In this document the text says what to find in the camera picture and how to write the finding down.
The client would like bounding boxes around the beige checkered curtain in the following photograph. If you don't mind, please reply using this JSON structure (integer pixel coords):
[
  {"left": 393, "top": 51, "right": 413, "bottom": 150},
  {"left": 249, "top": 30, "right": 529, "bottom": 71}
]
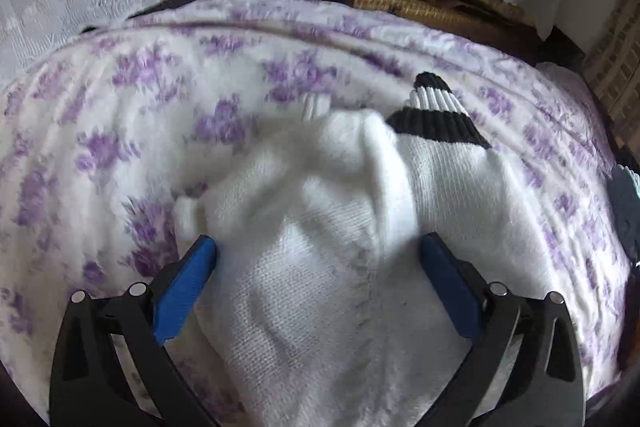
[{"left": 582, "top": 0, "right": 640, "bottom": 155}]

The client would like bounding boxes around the woven bamboo mat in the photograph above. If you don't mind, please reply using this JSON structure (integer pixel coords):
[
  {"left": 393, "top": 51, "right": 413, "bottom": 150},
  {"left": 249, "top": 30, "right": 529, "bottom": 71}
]
[{"left": 346, "top": 0, "right": 538, "bottom": 46}]

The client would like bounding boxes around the blue fleece garment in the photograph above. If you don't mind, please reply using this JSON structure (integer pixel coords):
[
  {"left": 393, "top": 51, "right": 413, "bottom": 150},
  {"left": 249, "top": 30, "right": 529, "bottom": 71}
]
[{"left": 606, "top": 165, "right": 640, "bottom": 265}]

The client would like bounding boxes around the purple floral bed sheet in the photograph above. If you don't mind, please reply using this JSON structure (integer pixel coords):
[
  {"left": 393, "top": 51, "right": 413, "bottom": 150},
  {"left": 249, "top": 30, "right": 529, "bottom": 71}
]
[{"left": 1, "top": 0, "right": 630, "bottom": 425}]

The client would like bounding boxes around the white knit sweater black trim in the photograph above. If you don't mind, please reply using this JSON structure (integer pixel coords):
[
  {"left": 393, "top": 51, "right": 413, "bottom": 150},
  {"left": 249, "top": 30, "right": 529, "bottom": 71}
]
[{"left": 174, "top": 70, "right": 586, "bottom": 427}]

